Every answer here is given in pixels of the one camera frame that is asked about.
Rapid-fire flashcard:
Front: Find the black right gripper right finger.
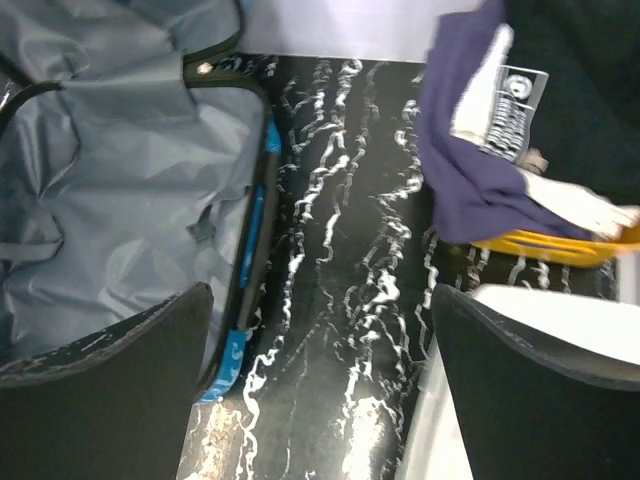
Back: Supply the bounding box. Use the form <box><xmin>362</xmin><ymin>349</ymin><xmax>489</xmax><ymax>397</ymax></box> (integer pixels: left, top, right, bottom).
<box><xmin>430</xmin><ymin>283</ymin><xmax>640</xmax><ymax>480</ymax></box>

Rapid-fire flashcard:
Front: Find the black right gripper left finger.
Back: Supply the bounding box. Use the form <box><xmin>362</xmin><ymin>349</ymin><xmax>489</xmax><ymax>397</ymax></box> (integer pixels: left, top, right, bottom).
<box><xmin>1</xmin><ymin>283</ymin><xmax>213</xmax><ymax>479</ymax></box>

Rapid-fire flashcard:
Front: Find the white divided organizer tray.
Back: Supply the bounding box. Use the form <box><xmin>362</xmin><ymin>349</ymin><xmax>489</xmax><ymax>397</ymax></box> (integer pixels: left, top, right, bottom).
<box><xmin>399</xmin><ymin>234</ymin><xmax>640</xmax><ymax>480</ymax></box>

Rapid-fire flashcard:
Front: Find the orange plastic basket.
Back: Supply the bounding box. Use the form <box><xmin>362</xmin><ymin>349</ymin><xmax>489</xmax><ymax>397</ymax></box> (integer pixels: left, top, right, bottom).
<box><xmin>473</xmin><ymin>226</ymin><xmax>639</xmax><ymax>268</ymax></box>

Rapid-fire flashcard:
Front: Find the white towel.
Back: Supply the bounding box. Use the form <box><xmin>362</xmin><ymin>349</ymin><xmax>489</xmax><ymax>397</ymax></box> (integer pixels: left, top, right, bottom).
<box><xmin>450</xmin><ymin>23</ymin><xmax>639</xmax><ymax>240</ymax></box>

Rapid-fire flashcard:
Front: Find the purple garment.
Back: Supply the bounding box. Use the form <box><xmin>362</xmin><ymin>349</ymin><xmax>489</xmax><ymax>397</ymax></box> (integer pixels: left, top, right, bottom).
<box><xmin>417</xmin><ymin>1</ymin><xmax>591</xmax><ymax>244</ymax></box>

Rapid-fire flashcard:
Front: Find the blue fish-print suitcase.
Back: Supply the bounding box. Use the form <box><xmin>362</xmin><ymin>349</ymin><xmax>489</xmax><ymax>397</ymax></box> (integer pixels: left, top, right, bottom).
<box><xmin>1</xmin><ymin>1</ymin><xmax>280</xmax><ymax>402</ymax></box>

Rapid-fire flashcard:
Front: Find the black garment with label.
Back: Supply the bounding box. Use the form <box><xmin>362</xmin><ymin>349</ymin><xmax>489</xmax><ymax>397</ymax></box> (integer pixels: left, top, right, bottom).
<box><xmin>503</xmin><ymin>0</ymin><xmax>639</xmax><ymax>205</ymax></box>

